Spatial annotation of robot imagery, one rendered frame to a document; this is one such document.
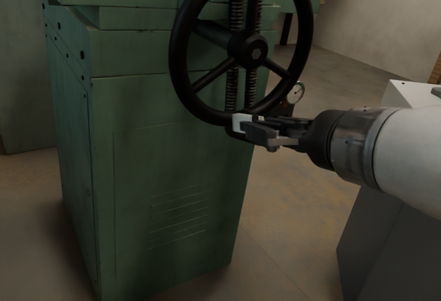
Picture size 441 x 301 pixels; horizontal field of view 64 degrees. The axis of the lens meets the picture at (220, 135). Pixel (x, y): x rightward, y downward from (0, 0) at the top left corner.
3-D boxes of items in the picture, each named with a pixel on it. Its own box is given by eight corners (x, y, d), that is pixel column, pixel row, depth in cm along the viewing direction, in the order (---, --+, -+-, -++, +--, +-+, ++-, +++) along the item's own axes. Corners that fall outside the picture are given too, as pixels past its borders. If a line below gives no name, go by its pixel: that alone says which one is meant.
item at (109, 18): (99, 29, 62) (98, 6, 60) (73, 6, 77) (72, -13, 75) (272, 30, 83) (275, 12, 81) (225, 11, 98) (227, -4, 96)
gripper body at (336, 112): (375, 107, 42) (316, 102, 50) (327, 116, 38) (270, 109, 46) (373, 166, 44) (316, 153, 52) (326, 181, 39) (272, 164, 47)
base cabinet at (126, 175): (100, 319, 98) (87, 79, 65) (60, 197, 140) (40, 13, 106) (232, 263, 121) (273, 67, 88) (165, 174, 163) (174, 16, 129)
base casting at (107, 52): (88, 79, 65) (85, 29, 61) (41, 13, 107) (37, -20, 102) (272, 66, 88) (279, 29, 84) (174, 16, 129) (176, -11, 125)
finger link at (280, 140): (320, 149, 44) (290, 157, 41) (291, 142, 48) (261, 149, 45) (320, 130, 43) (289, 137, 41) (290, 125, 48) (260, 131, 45)
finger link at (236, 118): (261, 136, 55) (257, 136, 55) (235, 130, 61) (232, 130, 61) (260, 117, 55) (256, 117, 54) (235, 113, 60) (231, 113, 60)
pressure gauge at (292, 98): (282, 112, 89) (289, 82, 85) (272, 106, 91) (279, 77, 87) (300, 109, 92) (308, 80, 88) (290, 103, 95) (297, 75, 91)
